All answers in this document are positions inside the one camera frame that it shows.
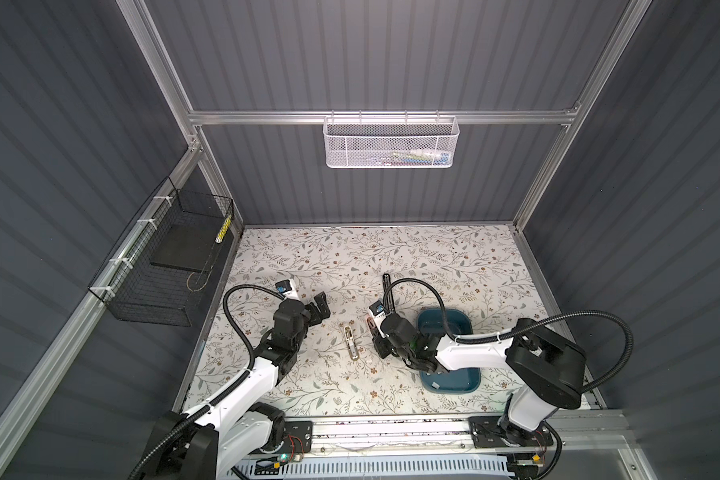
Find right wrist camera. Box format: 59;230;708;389
368;300;387;338

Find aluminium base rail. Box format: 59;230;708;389
218;410;635;459

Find white wire mesh basket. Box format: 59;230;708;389
322;115;460;169

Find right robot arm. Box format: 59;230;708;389
369;310;586;446

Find yellow marker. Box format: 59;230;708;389
215;215;232;244

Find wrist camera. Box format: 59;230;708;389
275;279;300;300
368;300;387;338

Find tubes in white basket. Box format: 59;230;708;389
373;149;452;167

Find black stapler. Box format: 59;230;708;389
382;273;396;314

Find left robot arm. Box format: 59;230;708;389
128;280;331;479

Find black pad in basket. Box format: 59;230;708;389
150;225;220;273

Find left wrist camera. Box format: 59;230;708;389
275;279;300;300

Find teal plastic tray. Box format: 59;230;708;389
416;309;481;395

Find black wire basket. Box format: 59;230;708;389
89;180;235;327

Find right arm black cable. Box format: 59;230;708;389
382;277;635;394

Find pink mini stapler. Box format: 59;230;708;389
366;318;378;339

